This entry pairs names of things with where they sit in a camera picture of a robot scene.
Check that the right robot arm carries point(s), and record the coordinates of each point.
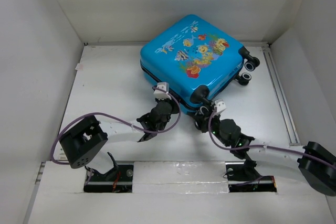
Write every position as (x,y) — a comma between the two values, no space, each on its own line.
(311,163)

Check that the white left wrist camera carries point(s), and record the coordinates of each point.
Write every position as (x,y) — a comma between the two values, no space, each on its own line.
(161,91)

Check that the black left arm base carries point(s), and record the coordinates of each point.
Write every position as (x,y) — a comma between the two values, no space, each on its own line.
(118,179)

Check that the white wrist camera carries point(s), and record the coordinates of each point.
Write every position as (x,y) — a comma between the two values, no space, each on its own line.
(219,106)
(161,91)

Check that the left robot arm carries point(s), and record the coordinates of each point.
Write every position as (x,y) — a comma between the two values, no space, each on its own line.
(83,140)

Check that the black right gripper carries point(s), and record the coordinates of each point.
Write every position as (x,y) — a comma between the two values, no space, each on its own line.
(201,123)

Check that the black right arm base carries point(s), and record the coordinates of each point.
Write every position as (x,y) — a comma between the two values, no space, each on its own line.
(246,180)

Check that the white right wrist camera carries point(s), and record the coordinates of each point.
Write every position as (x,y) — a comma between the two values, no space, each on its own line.
(219,106)

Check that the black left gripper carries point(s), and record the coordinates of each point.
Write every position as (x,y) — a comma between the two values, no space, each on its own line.
(173,103)

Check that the blue hard-shell suitcase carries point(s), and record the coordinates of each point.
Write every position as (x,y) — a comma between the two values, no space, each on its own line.
(197,60)

